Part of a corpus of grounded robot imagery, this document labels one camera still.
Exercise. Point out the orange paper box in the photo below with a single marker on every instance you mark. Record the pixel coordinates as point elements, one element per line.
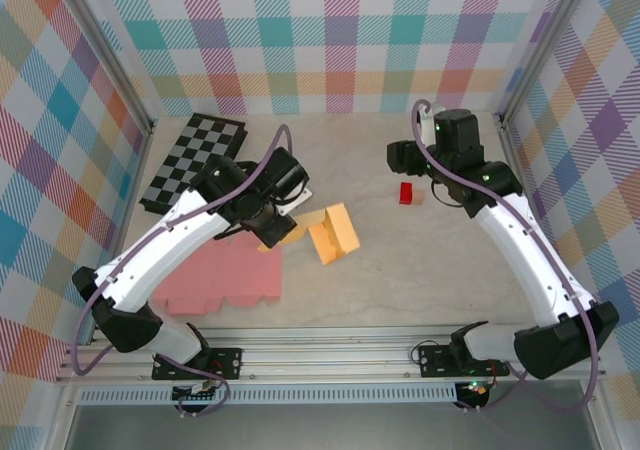
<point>340,230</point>

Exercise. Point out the pink paper box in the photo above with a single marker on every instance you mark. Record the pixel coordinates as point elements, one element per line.
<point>240,280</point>

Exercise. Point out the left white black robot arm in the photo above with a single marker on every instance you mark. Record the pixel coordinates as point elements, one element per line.
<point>165,250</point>

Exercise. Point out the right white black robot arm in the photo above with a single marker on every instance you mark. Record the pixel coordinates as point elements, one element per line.
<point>530,270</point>

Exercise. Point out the red block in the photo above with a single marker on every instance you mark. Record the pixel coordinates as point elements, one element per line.
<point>406,193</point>

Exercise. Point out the tan wooden block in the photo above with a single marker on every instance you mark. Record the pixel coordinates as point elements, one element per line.
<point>419,198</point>

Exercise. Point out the black grey chessboard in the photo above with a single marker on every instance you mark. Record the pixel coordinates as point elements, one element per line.
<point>190,155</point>

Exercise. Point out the grey metal panel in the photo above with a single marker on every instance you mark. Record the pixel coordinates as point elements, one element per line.
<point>325,430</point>

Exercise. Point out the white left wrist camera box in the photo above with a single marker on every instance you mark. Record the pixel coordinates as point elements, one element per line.
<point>301,199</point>

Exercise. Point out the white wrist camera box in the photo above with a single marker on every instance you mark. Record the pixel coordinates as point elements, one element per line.
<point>426,125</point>
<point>301,199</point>

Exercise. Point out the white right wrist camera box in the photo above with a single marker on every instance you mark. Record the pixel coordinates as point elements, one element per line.
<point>426,125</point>

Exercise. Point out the aluminium side rail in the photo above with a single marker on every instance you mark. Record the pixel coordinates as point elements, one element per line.
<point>132,185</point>
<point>510,145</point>

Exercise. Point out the aluminium frame post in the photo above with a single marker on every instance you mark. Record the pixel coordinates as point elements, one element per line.
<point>106,45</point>
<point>543,45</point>

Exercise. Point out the aluminium mounting rail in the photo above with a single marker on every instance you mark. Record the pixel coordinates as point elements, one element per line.
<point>325,355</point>

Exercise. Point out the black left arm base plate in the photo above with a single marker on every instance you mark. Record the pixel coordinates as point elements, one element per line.
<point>227,362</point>

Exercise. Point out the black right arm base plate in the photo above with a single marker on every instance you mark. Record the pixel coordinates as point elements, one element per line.
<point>435,361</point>

